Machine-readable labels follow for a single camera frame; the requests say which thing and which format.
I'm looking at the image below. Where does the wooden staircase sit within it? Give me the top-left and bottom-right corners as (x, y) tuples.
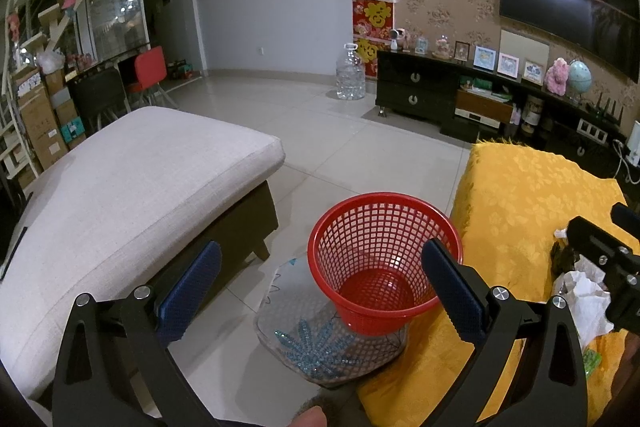
(0, 0), (141, 188)

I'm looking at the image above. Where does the yellow tablecloth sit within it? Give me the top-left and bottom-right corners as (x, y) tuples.
(358, 142), (639, 426)

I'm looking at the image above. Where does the photo frame blue left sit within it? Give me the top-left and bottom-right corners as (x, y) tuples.
(473, 46), (497, 72)

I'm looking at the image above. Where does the white tissue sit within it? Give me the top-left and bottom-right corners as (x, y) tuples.
(551, 229), (614, 351)

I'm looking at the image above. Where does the white router box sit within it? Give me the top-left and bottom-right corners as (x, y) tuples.
(626, 120), (640, 167)

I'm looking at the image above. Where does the red mesh trash basket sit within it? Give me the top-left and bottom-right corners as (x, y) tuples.
(307, 192), (463, 337)

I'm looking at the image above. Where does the photo frame small right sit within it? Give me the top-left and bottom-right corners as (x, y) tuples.
(522, 60), (544, 86)

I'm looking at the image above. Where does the red festive poster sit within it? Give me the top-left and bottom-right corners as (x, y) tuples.
(352, 0), (395, 79)

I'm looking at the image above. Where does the pale blue globe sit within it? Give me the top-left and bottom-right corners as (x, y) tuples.
(567, 60), (592, 95)

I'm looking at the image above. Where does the red chair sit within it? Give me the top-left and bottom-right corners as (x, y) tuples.
(127, 46), (178, 109)

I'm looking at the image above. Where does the clear water jug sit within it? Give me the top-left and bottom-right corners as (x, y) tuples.
(335, 42), (366, 101)

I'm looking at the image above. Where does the photo frame white middle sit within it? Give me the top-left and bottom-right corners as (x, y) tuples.
(497, 52), (520, 79)

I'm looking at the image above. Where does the black TV cabinet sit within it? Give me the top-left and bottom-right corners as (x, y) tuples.
(375, 51), (625, 178)

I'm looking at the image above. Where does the person's right hand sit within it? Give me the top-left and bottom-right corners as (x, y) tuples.
(288, 405), (328, 427)

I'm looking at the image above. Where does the pink plush toy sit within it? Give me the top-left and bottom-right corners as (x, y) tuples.
(544, 57), (570, 96)

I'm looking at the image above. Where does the cardboard boxes stack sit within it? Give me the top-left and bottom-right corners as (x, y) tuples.
(13, 66), (86, 170)

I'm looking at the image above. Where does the clear plastic stool blue leaf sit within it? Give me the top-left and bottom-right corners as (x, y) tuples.
(254, 257), (408, 388)

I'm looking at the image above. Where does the beige sofa ottoman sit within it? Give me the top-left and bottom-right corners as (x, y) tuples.
(1, 106), (285, 399)

